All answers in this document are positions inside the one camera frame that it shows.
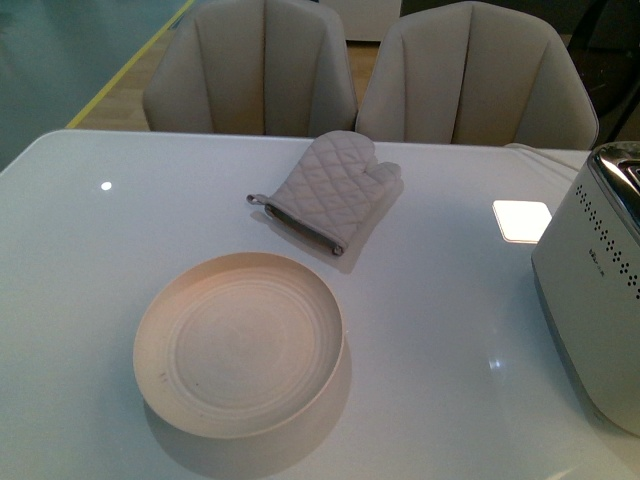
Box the beige chair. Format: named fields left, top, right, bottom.
left=143, top=0, right=358, bottom=138
left=356, top=1, right=599, bottom=150

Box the beige round plate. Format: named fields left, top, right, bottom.
left=133, top=252, right=345, bottom=440

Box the grey quilted oven mitt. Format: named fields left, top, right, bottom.
left=246, top=131, right=401, bottom=256

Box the left beige chair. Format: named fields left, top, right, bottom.
left=143, top=0, right=358, bottom=138

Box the white toaster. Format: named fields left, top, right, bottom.
left=531, top=141, right=639, bottom=434

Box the white toaster power cable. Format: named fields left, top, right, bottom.
left=504, top=142, right=591, bottom=174

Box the right beige chair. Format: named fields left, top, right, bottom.
left=356, top=1, right=599, bottom=150

